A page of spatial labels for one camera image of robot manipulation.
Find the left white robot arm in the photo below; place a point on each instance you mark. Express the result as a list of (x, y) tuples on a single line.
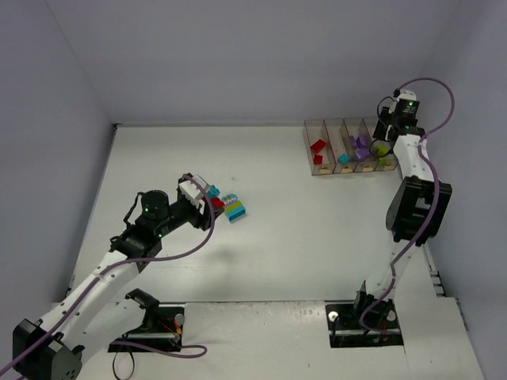
[(60, 343)]

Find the wrist white camera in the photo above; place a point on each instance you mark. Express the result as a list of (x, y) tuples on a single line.
[(404, 95), (194, 188)]

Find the purple lego brick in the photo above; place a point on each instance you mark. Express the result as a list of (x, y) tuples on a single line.
[(362, 154)]

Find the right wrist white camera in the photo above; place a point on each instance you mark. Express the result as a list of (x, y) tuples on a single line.
[(404, 95)]

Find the clear bin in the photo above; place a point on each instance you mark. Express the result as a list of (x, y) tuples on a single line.
[(354, 127), (392, 162), (313, 130), (339, 143)]

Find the teal square lego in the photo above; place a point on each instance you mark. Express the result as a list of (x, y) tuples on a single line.
[(343, 159)]

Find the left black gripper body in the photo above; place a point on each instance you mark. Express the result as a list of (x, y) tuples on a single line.
[(204, 218)]

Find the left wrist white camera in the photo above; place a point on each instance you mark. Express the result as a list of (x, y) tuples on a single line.
[(194, 188)]

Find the small red lego cube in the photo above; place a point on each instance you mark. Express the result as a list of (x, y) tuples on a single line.
[(318, 159)]

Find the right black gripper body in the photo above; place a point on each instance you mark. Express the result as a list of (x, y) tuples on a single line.
[(381, 131)]

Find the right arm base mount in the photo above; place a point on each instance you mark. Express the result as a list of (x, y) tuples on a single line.
[(378, 329)]

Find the teal green monster lego stack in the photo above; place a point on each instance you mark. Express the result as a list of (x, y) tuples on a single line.
[(233, 207)]

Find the multicolour lego block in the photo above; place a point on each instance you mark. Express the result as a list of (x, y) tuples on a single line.
[(212, 196)]

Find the red lego brick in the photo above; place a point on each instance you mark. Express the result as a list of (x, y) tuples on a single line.
[(318, 146)]

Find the small lime green lego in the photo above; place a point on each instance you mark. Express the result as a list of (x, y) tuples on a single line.
[(381, 153)]

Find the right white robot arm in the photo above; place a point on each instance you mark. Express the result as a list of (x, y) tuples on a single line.
[(417, 210)]

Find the purple oval paw lego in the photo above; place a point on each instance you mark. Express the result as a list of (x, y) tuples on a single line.
[(362, 141)]

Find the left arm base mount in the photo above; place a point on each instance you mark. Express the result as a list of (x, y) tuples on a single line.
[(163, 333)]

